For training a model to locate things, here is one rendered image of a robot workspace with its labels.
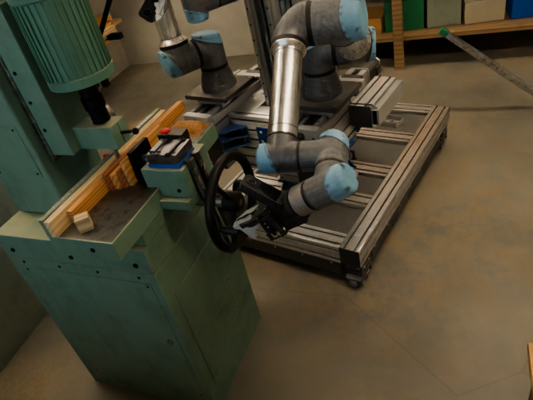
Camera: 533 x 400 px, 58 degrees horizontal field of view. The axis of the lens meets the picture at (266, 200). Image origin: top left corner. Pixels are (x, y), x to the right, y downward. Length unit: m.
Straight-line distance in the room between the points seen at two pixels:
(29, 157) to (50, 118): 0.15
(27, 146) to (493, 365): 1.67
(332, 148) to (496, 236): 1.41
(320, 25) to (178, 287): 0.84
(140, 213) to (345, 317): 1.06
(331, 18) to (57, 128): 0.79
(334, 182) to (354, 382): 1.01
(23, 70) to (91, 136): 0.23
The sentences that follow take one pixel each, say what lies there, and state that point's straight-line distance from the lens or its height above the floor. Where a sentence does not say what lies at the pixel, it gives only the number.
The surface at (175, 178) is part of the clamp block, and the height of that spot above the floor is 0.94.
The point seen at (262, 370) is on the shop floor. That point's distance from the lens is 1.97.
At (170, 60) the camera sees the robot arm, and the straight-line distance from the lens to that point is 1.97.
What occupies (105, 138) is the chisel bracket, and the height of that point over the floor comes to 1.04.
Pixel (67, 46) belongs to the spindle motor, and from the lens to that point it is 1.30.
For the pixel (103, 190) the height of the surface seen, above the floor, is 0.92.
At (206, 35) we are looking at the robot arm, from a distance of 2.02.
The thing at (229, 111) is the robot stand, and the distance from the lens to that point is 2.09.
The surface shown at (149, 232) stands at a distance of 1.35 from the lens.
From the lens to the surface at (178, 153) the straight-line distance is 1.30.
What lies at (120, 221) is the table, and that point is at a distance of 1.30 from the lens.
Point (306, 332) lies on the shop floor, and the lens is 2.04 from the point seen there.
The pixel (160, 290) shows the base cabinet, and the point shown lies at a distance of 1.44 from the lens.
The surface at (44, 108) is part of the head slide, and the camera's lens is 1.45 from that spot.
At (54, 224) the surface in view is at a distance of 1.34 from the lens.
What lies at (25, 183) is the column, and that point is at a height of 0.92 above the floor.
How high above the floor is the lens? 1.59
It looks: 35 degrees down
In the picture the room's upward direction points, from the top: 14 degrees counter-clockwise
